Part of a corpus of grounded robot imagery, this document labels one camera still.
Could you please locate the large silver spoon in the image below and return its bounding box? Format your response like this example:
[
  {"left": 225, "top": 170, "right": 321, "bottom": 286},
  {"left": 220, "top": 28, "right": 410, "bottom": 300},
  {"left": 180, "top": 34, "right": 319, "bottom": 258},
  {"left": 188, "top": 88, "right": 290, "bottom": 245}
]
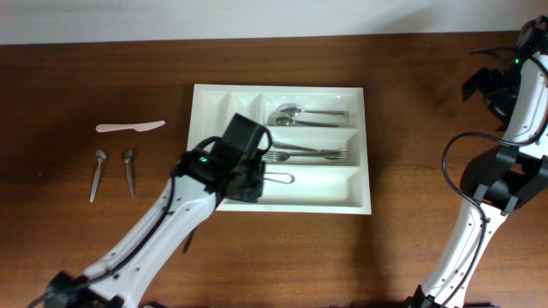
[
  {"left": 276, "top": 103, "right": 349, "bottom": 119},
  {"left": 267, "top": 113, "right": 338, "bottom": 127}
]

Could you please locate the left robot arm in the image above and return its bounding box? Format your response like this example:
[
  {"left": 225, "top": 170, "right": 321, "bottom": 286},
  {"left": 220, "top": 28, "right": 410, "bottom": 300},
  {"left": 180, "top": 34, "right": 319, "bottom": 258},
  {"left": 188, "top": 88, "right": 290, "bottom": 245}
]
[{"left": 30, "top": 114, "right": 272, "bottom": 307}]

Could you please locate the white cutlery tray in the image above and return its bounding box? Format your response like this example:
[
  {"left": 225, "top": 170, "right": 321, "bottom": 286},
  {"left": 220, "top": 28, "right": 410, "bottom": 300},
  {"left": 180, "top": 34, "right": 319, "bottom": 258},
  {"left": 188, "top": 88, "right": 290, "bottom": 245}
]
[{"left": 188, "top": 84, "right": 372, "bottom": 215}]

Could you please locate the white plastic knife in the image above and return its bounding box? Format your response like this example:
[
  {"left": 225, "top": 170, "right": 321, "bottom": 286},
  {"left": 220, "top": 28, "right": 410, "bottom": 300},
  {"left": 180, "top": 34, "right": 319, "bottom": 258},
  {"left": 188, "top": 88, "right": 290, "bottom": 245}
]
[{"left": 95, "top": 121, "right": 166, "bottom": 133}]

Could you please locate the small silver teaspoon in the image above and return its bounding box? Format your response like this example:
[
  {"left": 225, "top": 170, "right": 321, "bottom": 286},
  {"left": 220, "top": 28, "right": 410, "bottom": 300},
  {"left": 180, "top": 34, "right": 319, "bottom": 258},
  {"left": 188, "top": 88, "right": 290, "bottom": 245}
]
[
  {"left": 122, "top": 149, "right": 135, "bottom": 198},
  {"left": 89, "top": 150, "right": 108, "bottom": 203}
]

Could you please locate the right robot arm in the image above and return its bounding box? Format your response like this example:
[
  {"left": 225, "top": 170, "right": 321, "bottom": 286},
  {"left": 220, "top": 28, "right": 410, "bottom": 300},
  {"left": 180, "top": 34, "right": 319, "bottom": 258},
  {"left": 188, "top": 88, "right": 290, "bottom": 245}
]
[{"left": 403, "top": 15, "right": 547, "bottom": 307}]

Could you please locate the silver fork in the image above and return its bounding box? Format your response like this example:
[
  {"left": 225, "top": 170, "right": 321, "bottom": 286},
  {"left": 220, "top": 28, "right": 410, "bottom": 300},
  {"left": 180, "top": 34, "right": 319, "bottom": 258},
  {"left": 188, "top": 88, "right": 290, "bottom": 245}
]
[
  {"left": 263, "top": 151, "right": 348, "bottom": 162},
  {"left": 272, "top": 141, "right": 340, "bottom": 152}
]

